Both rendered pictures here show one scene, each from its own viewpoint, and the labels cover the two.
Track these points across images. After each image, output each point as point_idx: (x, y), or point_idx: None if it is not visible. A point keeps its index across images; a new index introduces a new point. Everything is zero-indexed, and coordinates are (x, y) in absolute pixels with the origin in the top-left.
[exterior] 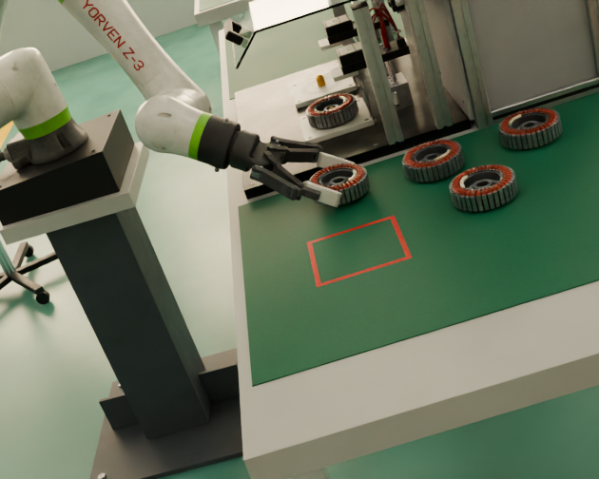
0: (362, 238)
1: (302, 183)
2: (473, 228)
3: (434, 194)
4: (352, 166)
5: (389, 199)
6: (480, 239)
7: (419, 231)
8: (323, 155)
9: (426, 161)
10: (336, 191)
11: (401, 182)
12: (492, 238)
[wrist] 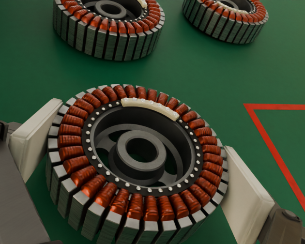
0: None
1: (284, 211)
2: (285, 48)
3: (191, 52)
4: (99, 101)
5: (184, 99)
6: None
7: (290, 86)
8: (33, 135)
9: (122, 17)
10: (231, 151)
11: (124, 72)
12: (303, 43)
